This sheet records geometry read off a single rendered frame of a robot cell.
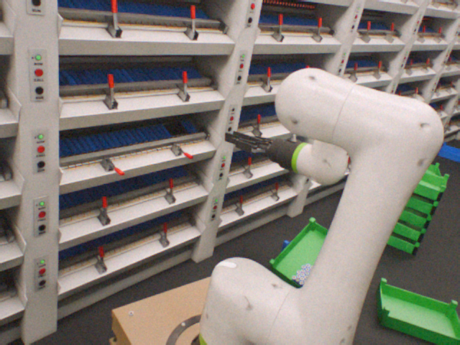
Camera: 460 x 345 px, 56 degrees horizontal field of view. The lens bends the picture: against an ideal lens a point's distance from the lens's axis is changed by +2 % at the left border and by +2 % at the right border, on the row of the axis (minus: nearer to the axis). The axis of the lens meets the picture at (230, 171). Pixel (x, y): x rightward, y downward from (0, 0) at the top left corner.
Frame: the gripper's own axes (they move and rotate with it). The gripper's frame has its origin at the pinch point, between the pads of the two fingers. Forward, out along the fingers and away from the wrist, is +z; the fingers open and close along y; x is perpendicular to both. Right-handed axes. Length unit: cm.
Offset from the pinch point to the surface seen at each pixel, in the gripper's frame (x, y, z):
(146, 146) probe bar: 3.9, 22.6, 19.0
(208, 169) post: 18.4, -6.5, 19.8
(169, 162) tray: 9.9, 15.5, 15.8
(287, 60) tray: -22, -60, 27
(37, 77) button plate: -21, 59, 10
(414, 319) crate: 73, -59, -50
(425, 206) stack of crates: 43, -106, -31
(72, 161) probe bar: 4, 48, 19
